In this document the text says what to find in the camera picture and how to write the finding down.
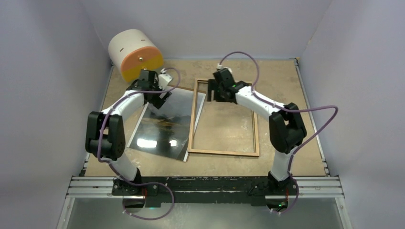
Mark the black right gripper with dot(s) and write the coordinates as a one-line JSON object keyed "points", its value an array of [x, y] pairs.
{"points": [[213, 86]]}

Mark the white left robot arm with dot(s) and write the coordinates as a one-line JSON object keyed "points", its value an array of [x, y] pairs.
{"points": [[105, 134]]}

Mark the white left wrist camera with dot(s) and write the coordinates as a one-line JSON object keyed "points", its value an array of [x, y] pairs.
{"points": [[164, 79]]}

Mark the round white drawer cabinet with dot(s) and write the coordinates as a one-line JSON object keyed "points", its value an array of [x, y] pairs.
{"points": [[131, 51]]}

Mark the wooden picture frame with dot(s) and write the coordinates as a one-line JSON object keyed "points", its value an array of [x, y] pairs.
{"points": [[190, 149]]}

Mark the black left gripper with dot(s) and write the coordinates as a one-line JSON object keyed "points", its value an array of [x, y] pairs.
{"points": [[158, 101]]}

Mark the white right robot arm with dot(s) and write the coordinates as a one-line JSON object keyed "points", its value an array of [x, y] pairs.
{"points": [[286, 127]]}

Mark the mountain landscape photo print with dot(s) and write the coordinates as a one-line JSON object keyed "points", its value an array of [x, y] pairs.
{"points": [[165, 131]]}

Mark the aluminium rail frame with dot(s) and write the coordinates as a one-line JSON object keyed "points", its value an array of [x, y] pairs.
{"points": [[101, 188]]}

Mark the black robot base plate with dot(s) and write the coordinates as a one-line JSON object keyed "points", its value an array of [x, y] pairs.
{"points": [[255, 191]]}

